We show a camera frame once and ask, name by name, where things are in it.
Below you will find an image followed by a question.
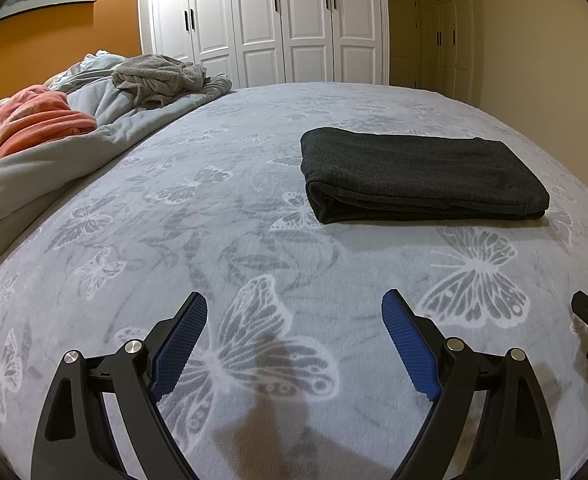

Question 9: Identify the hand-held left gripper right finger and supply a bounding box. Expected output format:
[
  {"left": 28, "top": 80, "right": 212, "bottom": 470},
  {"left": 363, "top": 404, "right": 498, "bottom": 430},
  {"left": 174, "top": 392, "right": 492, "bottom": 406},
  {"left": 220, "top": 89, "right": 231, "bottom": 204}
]
[{"left": 381, "top": 288, "right": 562, "bottom": 480}]

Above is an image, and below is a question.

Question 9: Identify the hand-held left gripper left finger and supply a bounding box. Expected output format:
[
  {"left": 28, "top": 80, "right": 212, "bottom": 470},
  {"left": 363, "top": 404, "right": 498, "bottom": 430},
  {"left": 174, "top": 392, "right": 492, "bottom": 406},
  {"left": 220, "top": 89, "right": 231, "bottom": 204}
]
[{"left": 30, "top": 291, "right": 210, "bottom": 480}]

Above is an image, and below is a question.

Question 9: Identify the dark grey towel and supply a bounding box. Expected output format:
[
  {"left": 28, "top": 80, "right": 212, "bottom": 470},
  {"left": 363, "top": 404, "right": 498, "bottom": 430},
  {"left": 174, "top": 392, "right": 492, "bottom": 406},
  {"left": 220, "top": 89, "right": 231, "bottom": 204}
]
[{"left": 300, "top": 127, "right": 551, "bottom": 225}]

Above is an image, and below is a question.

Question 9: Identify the grey butterfly printed blanket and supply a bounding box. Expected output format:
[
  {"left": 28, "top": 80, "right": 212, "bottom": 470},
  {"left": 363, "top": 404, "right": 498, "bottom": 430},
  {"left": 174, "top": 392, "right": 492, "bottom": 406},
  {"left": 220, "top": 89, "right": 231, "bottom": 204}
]
[{"left": 0, "top": 82, "right": 588, "bottom": 480}]

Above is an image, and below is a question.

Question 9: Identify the light grey comforter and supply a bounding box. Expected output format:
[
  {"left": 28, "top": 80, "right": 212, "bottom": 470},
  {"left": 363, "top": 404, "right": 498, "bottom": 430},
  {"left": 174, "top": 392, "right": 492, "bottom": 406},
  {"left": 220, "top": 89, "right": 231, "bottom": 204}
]
[{"left": 0, "top": 50, "right": 234, "bottom": 281}]

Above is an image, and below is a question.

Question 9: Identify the crumpled grey towel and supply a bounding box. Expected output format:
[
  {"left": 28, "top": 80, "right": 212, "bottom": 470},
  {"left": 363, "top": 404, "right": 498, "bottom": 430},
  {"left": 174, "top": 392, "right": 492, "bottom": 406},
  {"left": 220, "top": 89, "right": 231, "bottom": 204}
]
[{"left": 111, "top": 53, "right": 211, "bottom": 109}]

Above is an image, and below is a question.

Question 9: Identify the coral pink blanket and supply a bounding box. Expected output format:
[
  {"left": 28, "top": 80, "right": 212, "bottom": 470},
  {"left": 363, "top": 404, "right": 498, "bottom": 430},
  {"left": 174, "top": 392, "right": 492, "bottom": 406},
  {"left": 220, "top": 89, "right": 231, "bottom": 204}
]
[{"left": 0, "top": 85, "right": 98, "bottom": 178}]

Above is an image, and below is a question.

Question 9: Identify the white panelled wardrobe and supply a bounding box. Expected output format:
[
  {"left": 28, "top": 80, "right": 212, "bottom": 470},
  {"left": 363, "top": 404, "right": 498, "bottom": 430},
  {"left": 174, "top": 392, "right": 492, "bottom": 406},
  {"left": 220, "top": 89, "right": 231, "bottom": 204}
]
[{"left": 138, "top": 0, "right": 390, "bottom": 88}]

